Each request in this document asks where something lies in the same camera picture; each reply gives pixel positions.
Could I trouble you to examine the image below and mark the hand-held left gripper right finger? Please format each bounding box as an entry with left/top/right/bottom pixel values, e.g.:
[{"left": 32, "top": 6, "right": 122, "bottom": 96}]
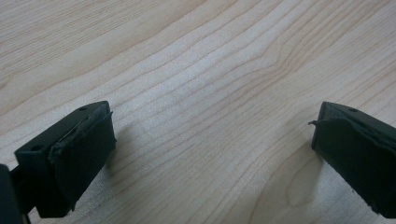
[{"left": 308, "top": 101, "right": 396, "bottom": 219}]

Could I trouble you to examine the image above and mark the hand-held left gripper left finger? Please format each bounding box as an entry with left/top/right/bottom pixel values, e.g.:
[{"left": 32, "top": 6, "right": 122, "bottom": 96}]
[{"left": 14, "top": 100, "right": 118, "bottom": 219}]

